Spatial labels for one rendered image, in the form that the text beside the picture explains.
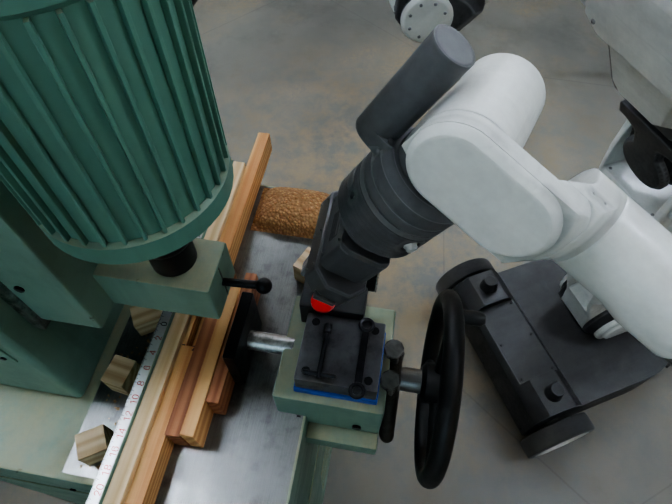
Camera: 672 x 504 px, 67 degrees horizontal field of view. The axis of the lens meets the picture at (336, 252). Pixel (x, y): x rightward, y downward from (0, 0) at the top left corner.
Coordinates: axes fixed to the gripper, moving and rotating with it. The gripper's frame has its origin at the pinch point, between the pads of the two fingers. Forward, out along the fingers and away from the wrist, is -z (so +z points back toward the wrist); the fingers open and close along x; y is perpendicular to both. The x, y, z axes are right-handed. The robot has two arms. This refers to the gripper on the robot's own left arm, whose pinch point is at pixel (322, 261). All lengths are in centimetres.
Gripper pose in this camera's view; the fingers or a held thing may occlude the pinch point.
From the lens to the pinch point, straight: 52.9
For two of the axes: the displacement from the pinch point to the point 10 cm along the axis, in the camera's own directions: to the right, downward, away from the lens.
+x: 1.7, -8.2, 5.4
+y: -8.6, -4.0, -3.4
